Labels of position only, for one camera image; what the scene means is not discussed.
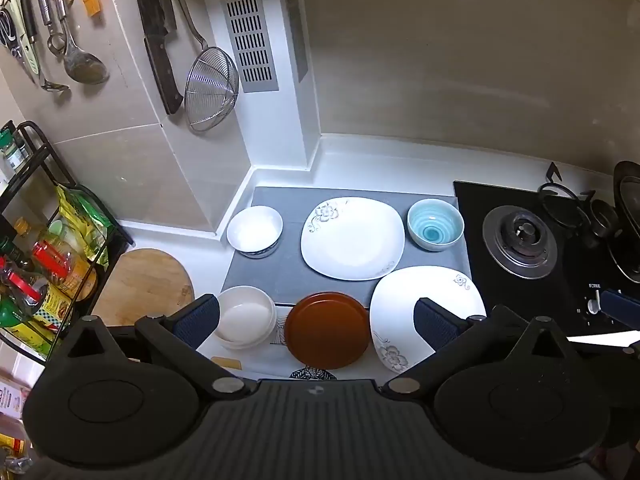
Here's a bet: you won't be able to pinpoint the pale green utensil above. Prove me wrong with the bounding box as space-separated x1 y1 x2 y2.
7 5 42 86

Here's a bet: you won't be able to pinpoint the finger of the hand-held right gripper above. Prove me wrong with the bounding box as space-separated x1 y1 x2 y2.
600 290 640 330

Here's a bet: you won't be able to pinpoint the grey mat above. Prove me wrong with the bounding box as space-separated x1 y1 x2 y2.
220 186 468 307

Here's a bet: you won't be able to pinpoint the steel loop utensil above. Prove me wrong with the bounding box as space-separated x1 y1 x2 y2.
31 0 68 56

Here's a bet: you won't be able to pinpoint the spice jar green lid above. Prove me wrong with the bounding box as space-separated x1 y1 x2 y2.
0 127 27 182

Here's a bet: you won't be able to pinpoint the dark cleaver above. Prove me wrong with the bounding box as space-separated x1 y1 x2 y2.
131 0 185 116

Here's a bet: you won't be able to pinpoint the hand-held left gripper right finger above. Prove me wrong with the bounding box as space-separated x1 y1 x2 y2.
382 297 573 401

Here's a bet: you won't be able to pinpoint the scissors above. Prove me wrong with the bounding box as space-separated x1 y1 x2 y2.
0 7 23 58

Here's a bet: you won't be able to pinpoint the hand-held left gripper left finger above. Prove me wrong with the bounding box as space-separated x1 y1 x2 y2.
65 294 257 402

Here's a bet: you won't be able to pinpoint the black wire rack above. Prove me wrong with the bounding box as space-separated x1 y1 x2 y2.
0 120 133 361

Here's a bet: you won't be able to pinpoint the clear bottle red label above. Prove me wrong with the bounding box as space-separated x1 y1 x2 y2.
0 260 51 318

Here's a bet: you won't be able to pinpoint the brown round plate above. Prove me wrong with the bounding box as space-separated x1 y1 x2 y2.
284 292 372 372

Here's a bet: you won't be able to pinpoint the black gas stove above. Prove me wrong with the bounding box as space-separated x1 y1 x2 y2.
452 180 640 342

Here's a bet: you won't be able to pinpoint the round wooden cutting board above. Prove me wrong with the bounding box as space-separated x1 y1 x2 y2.
92 247 196 328

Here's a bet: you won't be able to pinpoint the yellow patterned tin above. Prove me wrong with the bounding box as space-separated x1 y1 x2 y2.
10 290 75 356

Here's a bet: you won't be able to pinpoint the white bowl with blue rim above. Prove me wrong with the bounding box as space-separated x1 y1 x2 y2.
226 205 284 260

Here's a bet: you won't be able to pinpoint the steel ladle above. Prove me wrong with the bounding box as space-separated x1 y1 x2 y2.
48 0 111 86

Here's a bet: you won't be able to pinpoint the cream plain bowl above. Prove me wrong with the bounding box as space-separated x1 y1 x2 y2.
215 285 278 351

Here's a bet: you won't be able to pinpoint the dark cooking pot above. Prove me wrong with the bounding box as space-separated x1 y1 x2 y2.
587 160 640 286

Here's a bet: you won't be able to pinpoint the yellow oil bottle red label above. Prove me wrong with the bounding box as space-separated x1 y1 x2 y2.
31 220 98 303

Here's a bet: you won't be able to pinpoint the black pan support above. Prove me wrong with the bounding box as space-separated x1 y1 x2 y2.
537 161 597 242

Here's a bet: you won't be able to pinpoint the steel wire skimmer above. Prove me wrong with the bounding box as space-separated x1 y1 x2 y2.
167 0 241 134

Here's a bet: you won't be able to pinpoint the silver vent grille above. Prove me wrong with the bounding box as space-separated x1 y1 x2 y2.
215 0 280 94

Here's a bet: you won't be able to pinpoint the yellow green packet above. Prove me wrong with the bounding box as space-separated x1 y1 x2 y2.
54 184 115 267

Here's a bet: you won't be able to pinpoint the white square floral plate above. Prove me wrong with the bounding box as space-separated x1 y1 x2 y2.
369 266 487 373
300 197 406 281

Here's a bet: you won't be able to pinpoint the blue swirl bowl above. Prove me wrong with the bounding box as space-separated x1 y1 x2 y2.
406 198 464 252

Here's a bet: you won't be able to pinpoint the silver stove burner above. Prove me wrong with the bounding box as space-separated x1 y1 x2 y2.
482 205 560 281

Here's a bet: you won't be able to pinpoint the black handled steel utensil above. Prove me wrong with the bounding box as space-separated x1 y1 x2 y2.
17 0 71 93

